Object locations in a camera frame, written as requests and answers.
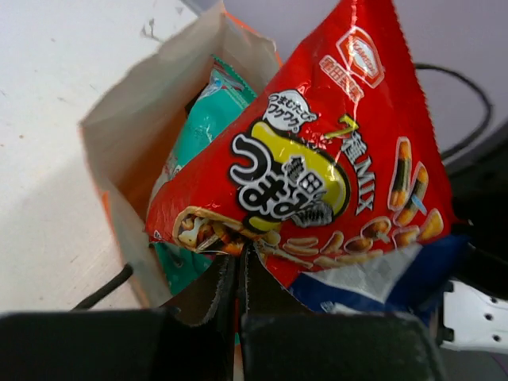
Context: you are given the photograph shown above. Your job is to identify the red snack packet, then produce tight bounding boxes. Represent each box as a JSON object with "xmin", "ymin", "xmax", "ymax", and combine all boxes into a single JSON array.
[{"xmin": 145, "ymin": 1, "xmax": 456, "ymax": 286}]

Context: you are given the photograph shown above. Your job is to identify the orange paper bag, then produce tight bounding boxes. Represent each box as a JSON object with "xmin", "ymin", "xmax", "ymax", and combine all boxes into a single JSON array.
[{"xmin": 71, "ymin": 0, "xmax": 493, "ymax": 313}]

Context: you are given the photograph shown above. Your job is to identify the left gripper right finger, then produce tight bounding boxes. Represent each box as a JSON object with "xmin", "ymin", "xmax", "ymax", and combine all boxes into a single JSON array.
[{"xmin": 239, "ymin": 245, "xmax": 447, "ymax": 380}]

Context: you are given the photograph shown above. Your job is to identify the teal snack packet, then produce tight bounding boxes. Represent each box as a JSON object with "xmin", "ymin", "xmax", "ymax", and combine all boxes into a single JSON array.
[{"xmin": 150, "ymin": 56, "xmax": 256, "ymax": 296}]

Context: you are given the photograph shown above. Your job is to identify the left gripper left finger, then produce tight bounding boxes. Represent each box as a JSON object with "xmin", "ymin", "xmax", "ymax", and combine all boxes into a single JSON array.
[{"xmin": 1, "ymin": 256, "xmax": 237, "ymax": 380}]

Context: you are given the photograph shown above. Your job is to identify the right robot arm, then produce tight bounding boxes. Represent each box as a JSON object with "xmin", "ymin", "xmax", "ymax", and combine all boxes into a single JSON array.
[{"xmin": 437, "ymin": 125, "xmax": 507, "ymax": 354}]

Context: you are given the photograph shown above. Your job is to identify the blue snack packet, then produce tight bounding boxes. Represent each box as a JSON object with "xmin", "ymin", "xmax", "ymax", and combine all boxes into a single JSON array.
[{"xmin": 288, "ymin": 235, "xmax": 468, "ymax": 325}]

